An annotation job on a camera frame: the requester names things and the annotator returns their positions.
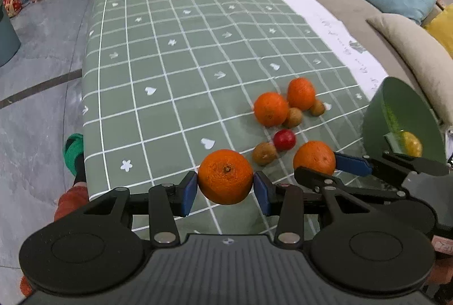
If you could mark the green slipper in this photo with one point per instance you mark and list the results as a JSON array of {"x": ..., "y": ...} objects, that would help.
[{"x": 73, "y": 149}]

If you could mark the green colander bowl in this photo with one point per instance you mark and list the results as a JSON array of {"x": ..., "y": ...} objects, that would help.
[{"x": 403, "y": 110}]

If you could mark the small red fruit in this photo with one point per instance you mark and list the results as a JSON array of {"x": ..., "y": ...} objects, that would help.
[{"x": 284, "y": 139}]

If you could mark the beige pillow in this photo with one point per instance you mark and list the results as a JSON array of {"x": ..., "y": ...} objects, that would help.
[{"x": 417, "y": 53}]

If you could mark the grey plant pot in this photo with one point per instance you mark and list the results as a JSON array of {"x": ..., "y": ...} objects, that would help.
[{"x": 6, "y": 36}]

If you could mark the red gift bag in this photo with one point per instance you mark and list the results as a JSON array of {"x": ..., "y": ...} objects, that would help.
[{"x": 11, "y": 4}]

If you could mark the yellow pillow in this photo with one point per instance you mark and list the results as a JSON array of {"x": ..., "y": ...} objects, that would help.
[{"x": 442, "y": 30}]

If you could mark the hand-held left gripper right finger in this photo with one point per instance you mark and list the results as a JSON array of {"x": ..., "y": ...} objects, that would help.
[{"x": 263, "y": 193}]

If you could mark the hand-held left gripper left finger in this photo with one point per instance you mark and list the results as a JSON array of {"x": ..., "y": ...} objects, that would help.
[{"x": 189, "y": 193}]

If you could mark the yellow lemon in bowl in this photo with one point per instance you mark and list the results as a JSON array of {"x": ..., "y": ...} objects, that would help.
[{"x": 411, "y": 145}]

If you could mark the orange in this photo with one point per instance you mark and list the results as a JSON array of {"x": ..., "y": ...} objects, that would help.
[
  {"x": 314, "y": 158},
  {"x": 271, "y": 109},
  {"x": 225, "y": 177},
  {"x": 300, "y": 93}
]

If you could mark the person's orange trouser leg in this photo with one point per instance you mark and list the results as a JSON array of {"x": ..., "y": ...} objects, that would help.
[{"x": 72, "y": 202}]

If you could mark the white leaf-print cloth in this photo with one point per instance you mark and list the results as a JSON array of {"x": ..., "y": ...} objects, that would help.
[{"x": 311, "y": 7}]

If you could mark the green checked tablecloth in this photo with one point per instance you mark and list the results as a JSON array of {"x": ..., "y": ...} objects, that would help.
[{"x": 170, "y": 53}]

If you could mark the green cucumber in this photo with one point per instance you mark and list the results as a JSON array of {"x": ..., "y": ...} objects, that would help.
[{"x": 392, "y": 119}]

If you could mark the small brown fruit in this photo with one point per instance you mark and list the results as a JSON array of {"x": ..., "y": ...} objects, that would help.
[
  {"x": 317, "y": 108},
  {"x": 293, "y": 117},
  {"x": 264, "y": 153}
]

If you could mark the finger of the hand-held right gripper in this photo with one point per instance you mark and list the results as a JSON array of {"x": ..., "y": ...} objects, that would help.
[
  {"x": 371, "y": 191},
  {"x": 354, "y": 165}
]

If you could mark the person's right forearm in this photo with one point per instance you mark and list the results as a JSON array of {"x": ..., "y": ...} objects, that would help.
[{"x": 442, "y": 269}]

